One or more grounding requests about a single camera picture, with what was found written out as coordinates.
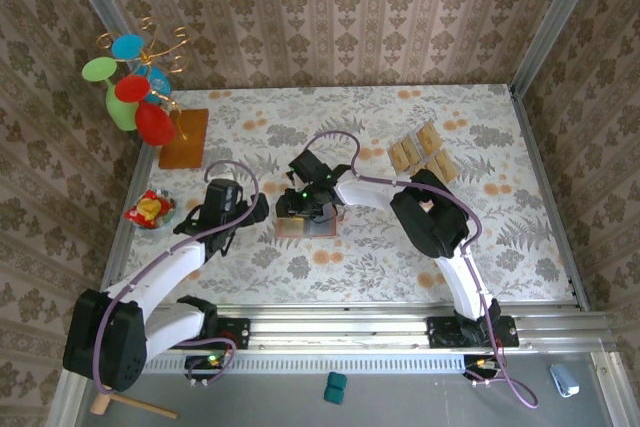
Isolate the floral patterned tablecloth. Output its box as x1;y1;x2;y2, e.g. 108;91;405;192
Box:
117;84;574;306

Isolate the red plastic wine glass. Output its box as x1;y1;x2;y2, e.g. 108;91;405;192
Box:
114;74;177;147

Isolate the small black controller board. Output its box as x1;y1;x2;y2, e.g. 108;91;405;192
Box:
462;354;502;382
184;354;225;382

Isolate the green plastic wine glass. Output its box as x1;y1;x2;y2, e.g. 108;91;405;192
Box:
81;56;140;132

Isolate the teal rubber block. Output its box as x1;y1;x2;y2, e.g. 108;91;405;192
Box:
323;371;348;404

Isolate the wooden mallet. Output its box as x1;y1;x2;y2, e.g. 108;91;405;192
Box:
89;393;179;421

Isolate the blue plastic wine glass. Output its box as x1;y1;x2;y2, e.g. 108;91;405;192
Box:
110;34;173;104

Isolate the grey metal platform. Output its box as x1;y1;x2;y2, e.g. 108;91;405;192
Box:
47;351;631;427

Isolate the white blue stapler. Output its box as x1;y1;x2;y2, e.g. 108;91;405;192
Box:
549;364;580;398

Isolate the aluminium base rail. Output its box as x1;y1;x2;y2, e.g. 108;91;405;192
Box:
69;310;621;354

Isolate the grey slotted cable duct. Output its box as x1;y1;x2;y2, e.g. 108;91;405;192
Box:
89;352;471;376

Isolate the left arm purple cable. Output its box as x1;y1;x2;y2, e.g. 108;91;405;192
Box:
94;160;261;394

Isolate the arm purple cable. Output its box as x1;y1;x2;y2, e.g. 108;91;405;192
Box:
94;160;261;394
304;130;541;409

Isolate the aluminium side rail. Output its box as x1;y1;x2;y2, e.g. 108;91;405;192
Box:
508;85;590;312

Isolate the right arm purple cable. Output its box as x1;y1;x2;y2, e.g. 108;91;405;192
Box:
304;130;541;409

